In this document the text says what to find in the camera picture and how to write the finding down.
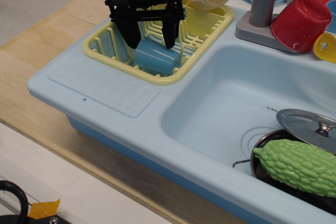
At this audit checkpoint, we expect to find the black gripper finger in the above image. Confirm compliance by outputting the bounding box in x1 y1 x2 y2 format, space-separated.
115 19 142 49
162 17 180 49

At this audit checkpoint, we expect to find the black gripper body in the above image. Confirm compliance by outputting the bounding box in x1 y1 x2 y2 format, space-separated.
105 0 186 23

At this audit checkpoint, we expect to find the blue plastic cup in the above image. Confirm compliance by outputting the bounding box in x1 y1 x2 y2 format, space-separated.
134 37 182 76

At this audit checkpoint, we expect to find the red plastic cup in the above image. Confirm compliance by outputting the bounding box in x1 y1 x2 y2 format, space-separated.
271 0 332 53

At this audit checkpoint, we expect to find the yellow dish rack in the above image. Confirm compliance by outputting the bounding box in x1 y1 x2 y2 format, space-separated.
82 0 234 86

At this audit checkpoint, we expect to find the grey toy faucet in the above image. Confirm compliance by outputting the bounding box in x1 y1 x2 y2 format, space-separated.
235 0 296 54

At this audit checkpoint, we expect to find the light blue toy sink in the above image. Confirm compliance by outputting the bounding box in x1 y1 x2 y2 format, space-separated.
27 23 335 223

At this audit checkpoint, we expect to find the yellow star scoop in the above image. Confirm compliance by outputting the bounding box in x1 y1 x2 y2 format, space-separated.
313 33 336 63

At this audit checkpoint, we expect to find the steel pot lid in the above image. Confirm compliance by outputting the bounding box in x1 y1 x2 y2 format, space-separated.
276 109 335 154

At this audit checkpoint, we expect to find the green bitter gourd toy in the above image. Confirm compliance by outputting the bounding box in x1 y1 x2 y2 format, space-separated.
253 139 335 198

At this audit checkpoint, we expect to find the yellow tape piece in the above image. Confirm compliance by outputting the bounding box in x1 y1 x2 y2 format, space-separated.
27 199 60 220

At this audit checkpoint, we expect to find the black device base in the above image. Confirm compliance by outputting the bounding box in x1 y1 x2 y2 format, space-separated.
1 215 70 224

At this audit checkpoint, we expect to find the steel pot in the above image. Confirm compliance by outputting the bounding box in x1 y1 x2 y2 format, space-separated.
233 130 335 215

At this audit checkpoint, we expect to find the black braided cable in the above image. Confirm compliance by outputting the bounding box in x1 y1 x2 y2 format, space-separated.
0 180 29 222

